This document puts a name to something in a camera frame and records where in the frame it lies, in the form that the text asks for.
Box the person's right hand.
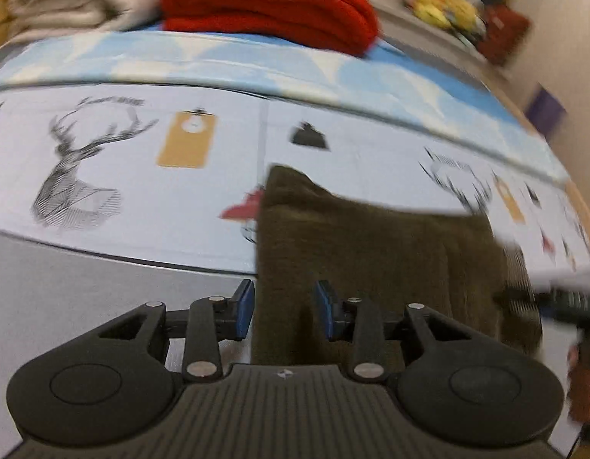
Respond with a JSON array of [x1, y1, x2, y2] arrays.
[[566, 339, 590, 424]]

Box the yellow plush toys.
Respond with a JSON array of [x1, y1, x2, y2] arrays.
[[406, 0, 483, 30]]

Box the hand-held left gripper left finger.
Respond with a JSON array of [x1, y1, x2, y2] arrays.
[[96, 279, 256, 384]]

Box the printed bed sheet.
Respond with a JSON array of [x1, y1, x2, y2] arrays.
[[0, 33, 590, 441]]

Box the dark red bag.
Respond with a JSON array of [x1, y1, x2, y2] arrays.
[[477, 4, 533, 66]]

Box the cream folded blanket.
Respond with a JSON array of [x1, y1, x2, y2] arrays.
[[3, 0, 167, 44]]

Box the red folded blanket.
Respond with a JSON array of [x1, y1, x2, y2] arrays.
[[158, 0, 382, 58]]

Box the purple box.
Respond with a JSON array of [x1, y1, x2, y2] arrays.
[[526, 85, 567, 135]]

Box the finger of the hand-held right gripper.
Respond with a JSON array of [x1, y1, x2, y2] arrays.
[[494, 285, 590, 330]]

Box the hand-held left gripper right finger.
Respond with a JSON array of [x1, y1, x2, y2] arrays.
[[313, 280, 492, 384]]

